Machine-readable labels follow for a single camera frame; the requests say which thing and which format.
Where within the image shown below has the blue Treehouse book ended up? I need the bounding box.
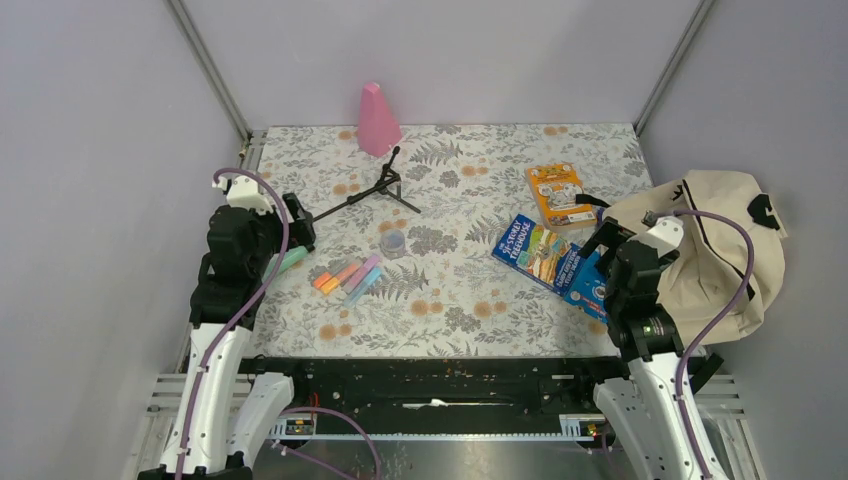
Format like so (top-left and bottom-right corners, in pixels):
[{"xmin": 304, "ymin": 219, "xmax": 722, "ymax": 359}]
[{"xmin": 492, "ymin": 214, "xmax": 583, "ymax": 296}]

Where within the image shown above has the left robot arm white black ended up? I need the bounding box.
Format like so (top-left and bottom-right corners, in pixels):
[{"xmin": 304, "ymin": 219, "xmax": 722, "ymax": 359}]
[{"xmin": 137, "ymin": 193, "xmax": 316, "ymax": 479}]

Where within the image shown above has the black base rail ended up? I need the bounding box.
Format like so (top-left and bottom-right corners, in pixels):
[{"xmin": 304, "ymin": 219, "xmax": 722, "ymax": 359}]
[{"xmin": 239, "ymin": 356, "xmax": 629, "ymax": 438}]

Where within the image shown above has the blue highlighter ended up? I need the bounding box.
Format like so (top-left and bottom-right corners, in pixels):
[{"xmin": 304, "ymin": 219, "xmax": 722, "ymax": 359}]
[{"xmin": 343, "ymin": 267, "xmax": 382, "ymax": 308}]

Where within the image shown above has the orange children's book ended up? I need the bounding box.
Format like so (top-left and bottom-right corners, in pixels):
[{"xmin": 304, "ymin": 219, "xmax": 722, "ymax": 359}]
[{"xmin": 525, "ymin": 163, "xmax": 597, "ymax": 233}]

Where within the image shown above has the pink cone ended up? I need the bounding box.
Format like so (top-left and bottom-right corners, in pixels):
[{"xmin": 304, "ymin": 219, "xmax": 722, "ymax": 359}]
[{"xmin": 357, "ymin": 82, "xmax": 403, "ymax": 157}]

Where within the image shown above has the mint green tube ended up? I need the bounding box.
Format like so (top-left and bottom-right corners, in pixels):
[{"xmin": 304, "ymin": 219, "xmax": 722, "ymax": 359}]
[{"xmin": 262, "ymin": 246, "xmax": 313, "ymax": 281}]

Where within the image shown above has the blue round-logo book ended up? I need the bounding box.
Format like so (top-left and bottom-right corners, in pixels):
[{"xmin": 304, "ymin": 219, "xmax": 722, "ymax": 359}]
[{"xmin": 563, "ymin": 245, "xmax": 608, "ymax": 324}]

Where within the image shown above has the black folding tripod stand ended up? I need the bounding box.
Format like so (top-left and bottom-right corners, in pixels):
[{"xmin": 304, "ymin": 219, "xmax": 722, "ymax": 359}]
[{"xmin": 313, "ymin": 145, "xmax": 422, "ymax": 222}]

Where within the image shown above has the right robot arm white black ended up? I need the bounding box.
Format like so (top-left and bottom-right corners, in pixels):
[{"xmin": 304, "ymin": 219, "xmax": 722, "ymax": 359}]
[{"xmin": 573, "ymin": 216, "xmax": 728, "ymax": 479}]

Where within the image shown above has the pink highlighter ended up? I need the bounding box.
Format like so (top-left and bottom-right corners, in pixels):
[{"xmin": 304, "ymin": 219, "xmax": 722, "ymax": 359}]
[{"xmin": 343, "ymin": 254, "xmax": 381, "ymax": 294}]

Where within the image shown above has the cream canvas backpack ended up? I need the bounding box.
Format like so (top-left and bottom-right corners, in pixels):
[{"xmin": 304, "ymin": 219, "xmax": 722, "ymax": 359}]
[{"xmin": 602, "ymin": 170, "xmax": 786, "ymax": 345}]

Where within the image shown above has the clear jar of clips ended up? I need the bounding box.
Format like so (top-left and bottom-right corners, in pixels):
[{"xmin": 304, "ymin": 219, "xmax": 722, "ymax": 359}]
[{"xmin": 379, "ymin": 229, "xmax": 406, "ymax": 260}]

